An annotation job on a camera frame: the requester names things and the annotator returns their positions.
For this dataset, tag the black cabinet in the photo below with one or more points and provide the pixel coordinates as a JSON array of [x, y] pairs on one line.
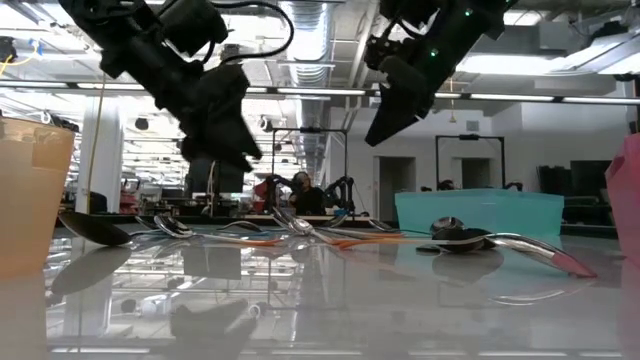
[[555, 180], [590, 177]]

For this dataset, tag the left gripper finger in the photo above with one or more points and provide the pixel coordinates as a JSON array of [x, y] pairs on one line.
[[215, 155], [235, 132]]

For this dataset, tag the long LED light bar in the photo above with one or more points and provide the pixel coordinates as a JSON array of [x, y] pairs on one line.
[[510, 97]]

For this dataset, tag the white pillar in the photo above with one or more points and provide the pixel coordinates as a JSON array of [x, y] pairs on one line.
[[107, 160]]

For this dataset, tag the silver spiral duct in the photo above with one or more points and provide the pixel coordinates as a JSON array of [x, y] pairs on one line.
[[310, 30]]

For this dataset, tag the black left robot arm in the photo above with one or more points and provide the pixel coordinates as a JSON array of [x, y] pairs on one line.
[[135, 50]]

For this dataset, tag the red object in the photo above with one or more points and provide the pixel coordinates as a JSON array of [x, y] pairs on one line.
[[260, 190]]

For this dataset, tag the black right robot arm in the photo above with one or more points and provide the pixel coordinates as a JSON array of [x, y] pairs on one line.
[[470, 30]]

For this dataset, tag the black background robot arm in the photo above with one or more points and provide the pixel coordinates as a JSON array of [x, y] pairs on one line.
[[342, 187]]

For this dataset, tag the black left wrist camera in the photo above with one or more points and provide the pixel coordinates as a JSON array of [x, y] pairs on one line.
[[192, 25]]

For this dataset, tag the person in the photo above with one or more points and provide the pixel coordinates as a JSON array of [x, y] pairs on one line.
[[307, 200]]

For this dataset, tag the black stand frame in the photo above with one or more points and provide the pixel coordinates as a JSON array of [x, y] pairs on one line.
[[310, 130], [469, 136]]

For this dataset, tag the orange plastic tray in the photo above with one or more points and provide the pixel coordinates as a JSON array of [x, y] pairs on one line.
[[30, 200]]

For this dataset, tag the pink plastic tray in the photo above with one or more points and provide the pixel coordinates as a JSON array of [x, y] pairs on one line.
[[627, 200]]

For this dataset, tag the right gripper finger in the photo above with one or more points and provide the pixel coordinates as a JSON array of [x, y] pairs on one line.
[[412, 95], [386, 100]]

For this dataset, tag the teal plastic tray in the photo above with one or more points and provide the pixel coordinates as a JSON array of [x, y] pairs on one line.
[[480, 210]]

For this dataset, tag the black aluminium table frame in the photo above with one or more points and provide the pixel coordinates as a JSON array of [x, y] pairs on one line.
[[225, 218]]

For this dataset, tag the black monitor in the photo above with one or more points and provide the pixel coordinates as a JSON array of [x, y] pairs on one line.
[[225, 182]]

